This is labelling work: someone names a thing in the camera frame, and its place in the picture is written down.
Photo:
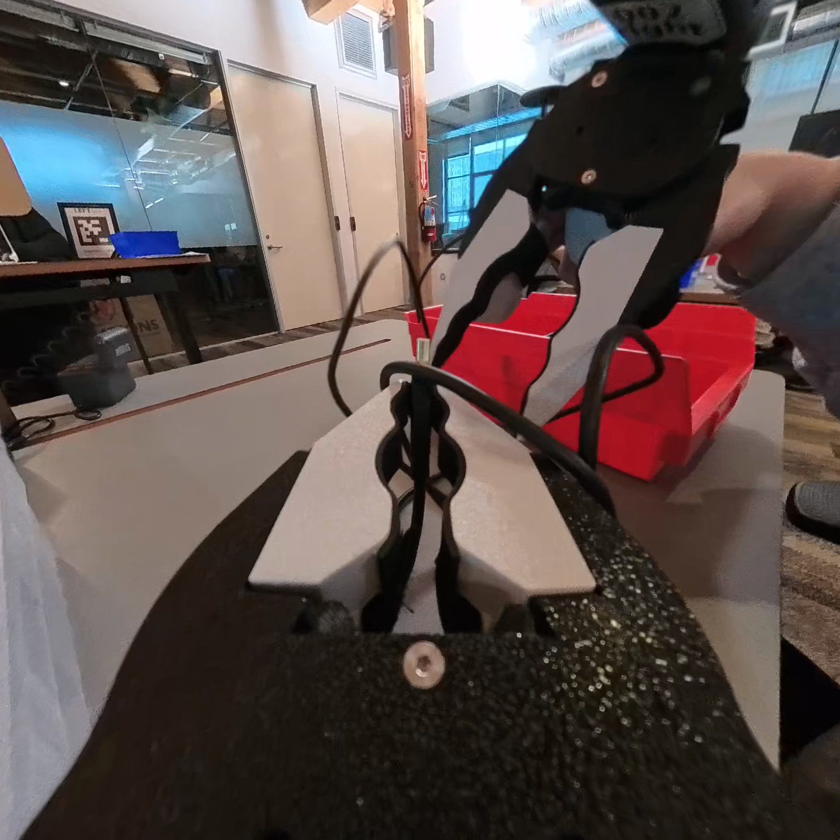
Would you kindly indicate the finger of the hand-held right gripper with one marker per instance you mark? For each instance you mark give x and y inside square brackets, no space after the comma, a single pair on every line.
[476,275]
[617,282]

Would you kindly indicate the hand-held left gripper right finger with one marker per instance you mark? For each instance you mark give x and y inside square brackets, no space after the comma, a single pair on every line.
[512,531]

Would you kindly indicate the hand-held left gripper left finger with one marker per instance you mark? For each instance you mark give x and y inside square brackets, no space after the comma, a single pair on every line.
[328,518]

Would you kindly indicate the person's right forearm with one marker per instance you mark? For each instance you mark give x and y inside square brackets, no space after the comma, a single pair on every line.
[807,308]

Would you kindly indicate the person's right hand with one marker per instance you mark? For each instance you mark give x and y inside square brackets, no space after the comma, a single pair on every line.
[774,197]

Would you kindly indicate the red fire extinguisher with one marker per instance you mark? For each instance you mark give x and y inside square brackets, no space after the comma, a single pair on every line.
[429,220]

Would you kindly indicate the white door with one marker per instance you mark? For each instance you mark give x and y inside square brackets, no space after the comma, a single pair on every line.
[371,210]
[282,197]

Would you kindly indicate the red plastic bin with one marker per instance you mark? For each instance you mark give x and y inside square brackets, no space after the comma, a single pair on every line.
[643,446]

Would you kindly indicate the cardboard box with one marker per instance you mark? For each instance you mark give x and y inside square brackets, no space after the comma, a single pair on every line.
[148,328]

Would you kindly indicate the black power station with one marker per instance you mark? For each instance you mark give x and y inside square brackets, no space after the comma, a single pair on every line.
[98,374]

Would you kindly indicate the blue plastic bin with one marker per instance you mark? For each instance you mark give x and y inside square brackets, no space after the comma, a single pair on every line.
[144,244]

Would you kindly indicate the wooden desk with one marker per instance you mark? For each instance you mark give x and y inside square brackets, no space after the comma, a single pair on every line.
[98,266]

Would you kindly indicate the framed marker sign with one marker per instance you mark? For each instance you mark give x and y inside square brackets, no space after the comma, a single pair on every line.
[88,229]

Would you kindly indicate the wooden post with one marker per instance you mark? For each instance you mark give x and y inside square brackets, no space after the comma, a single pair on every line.
[412,262]

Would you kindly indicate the red post sign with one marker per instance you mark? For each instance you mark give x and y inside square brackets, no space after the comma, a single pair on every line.
[422,169]
[405,105]

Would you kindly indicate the black wall speaker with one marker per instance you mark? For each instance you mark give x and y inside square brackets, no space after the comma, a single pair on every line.
[388,46]

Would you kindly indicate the wall vent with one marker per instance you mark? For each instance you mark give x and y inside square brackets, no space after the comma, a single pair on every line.
[358,40]

